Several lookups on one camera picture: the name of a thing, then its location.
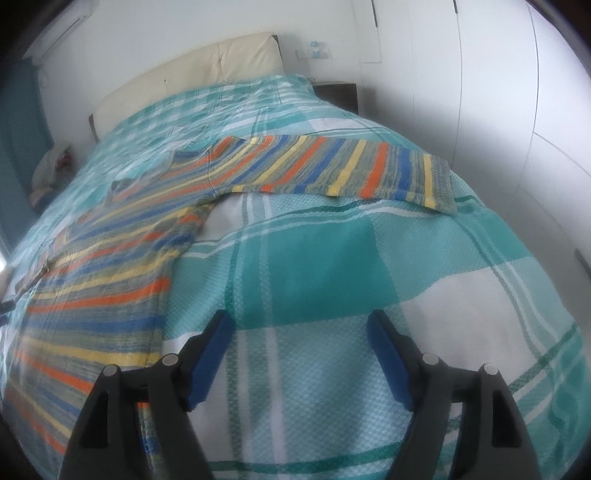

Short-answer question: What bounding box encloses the pile of clothes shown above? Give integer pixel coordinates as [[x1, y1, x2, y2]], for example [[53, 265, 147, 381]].
[[28, 144, 74, 208]]

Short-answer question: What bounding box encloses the cream padded headboard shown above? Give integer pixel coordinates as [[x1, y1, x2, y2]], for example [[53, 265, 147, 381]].
[[88, 31, 283, 143]]

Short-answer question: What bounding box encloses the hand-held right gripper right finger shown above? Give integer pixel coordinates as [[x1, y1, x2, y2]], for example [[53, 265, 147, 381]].
[[367, 309, 543, 480]]

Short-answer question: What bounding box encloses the white wardrobe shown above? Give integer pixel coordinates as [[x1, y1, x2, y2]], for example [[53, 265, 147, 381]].
[[360, 0, 591, 296]]

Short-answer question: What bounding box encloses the blue curtain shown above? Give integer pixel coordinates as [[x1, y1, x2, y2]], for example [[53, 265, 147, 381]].
[[0, 60, 49, 232]]

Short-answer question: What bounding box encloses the white air conditioner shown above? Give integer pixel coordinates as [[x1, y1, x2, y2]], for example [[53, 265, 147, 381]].
[[23, 0, 100, 61]]

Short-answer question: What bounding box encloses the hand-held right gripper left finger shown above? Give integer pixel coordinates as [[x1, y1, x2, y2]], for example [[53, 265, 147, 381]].
[[58, 309, 236, 480]]

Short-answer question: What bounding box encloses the dark nightstand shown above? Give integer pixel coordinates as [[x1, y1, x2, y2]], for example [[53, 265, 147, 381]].
[[313, 82, 360, 114]]

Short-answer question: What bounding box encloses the teal plaid blanket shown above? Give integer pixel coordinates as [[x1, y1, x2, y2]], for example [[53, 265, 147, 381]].
[[0, 74, 585, 480]]

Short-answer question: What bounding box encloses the striped knit sweater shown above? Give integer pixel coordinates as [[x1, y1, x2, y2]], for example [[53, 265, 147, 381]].
[[2, 135, 458, 462]]

